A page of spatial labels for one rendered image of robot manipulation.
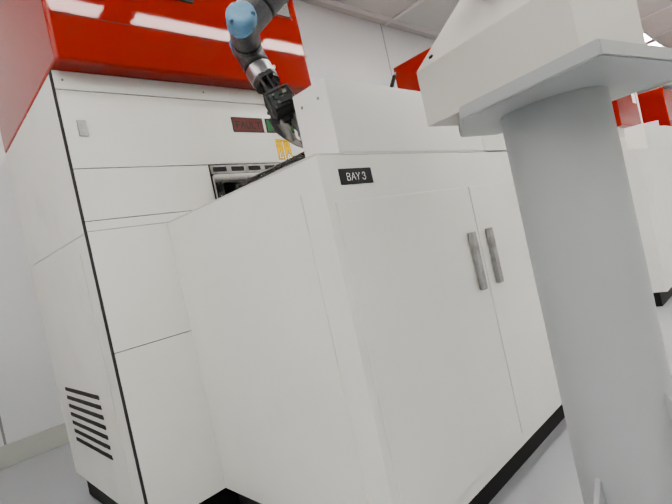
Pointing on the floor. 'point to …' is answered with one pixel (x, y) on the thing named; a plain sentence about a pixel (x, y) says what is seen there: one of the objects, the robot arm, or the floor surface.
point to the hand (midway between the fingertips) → (301, 144)
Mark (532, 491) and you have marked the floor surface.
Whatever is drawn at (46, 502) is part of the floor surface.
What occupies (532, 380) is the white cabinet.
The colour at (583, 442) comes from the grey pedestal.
